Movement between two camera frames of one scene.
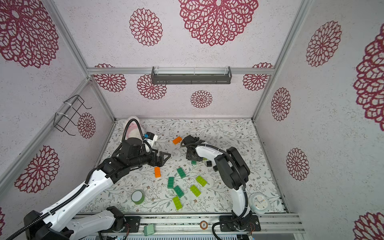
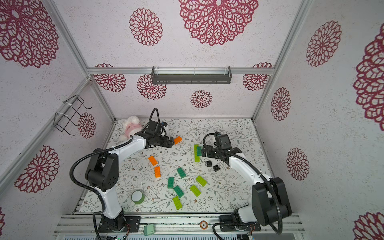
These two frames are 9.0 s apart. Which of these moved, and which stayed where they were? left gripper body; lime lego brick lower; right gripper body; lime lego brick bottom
Moved: left gripper body; right gripper body
Stayed: lime lego brick lower; lime lego brick bottom
